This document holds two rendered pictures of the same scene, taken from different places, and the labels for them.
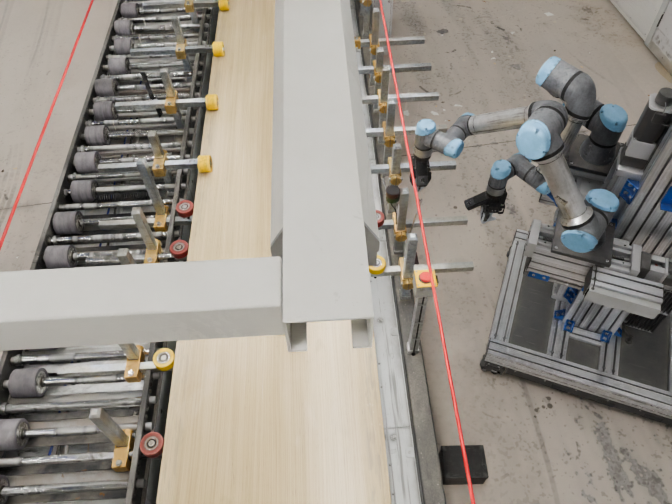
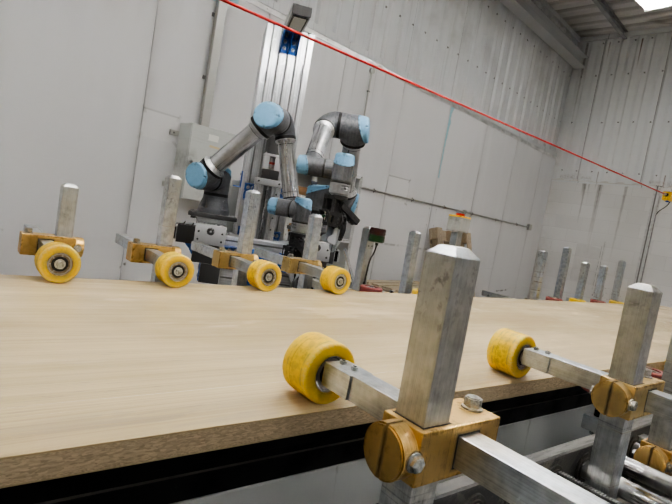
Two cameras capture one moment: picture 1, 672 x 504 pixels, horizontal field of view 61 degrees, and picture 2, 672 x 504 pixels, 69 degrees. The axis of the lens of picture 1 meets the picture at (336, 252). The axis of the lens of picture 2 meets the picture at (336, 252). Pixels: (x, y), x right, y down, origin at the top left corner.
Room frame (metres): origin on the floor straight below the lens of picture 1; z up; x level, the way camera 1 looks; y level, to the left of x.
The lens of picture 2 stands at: (2.80, 1.11, 1.14)
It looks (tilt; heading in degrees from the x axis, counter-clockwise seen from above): 4 degrees down; 233
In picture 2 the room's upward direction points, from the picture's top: 10 degrees clockwise
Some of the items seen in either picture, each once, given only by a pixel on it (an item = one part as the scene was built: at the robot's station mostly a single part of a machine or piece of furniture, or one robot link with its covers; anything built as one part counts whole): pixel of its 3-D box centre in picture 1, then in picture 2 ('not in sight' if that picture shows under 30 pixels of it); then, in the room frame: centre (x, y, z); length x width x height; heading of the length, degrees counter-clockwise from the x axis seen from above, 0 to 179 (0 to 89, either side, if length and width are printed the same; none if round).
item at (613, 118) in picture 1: (608, 123); (217, 179); (1.85, -1.17, 1.21); 0.13 x 0.12 x 0.14; 36
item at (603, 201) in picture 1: (597, 209); (318, 197); (1.38, -0.98, 1.21); 0.13 x 0.12 x 0.14; 141
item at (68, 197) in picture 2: (378, 86); (57, 278); (2.60, -0.26, 0.86); 0.04 x 0.04 x 0.48; 1
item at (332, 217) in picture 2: (420, 162); (334, 211); (1.71, -0.37, 1.15); 0.09 x 0.08 x 0.12; 0
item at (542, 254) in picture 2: not in sight; (534, 294); (0.35, -0.32, 0.90); 0.04 x 0.04 x 0.48; 1
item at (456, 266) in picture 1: (421, 269); not in sight; (1.39, -0.36, 0.84); 0.44 x 0.03 x 0.04; 91
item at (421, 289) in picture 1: (424, 284); (458, 224); (1.09, -0.30, 1.18); 0.07 x 0.07 x 0.08; 1
